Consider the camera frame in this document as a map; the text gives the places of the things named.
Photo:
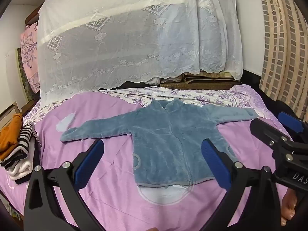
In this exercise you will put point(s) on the pink floral bed cover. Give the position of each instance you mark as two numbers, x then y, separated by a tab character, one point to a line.
115	197

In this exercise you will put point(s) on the blue fleece towel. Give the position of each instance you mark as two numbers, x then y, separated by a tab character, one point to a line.
163	137

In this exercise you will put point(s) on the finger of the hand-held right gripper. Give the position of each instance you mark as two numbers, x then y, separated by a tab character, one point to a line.
290	122
264	130

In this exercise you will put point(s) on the beige grey checkered curtain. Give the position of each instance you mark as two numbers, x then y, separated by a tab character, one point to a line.
281	53

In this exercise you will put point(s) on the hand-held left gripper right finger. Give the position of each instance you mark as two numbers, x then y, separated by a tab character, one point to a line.
216	166

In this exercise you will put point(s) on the white lace cloth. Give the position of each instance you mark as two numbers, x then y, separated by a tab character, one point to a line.
120	41

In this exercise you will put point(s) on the orange folded garment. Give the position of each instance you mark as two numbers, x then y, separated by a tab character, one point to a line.
9	134

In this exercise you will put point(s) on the person's right hand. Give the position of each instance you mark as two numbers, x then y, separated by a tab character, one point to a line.
287	204

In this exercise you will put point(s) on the pink tree print cloth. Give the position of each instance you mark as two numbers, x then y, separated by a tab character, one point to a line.
28	53

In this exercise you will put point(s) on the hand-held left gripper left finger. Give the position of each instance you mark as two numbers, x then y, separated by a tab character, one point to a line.
89	166

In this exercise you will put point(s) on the white folded garment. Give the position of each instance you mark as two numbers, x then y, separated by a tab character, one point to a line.
21	167

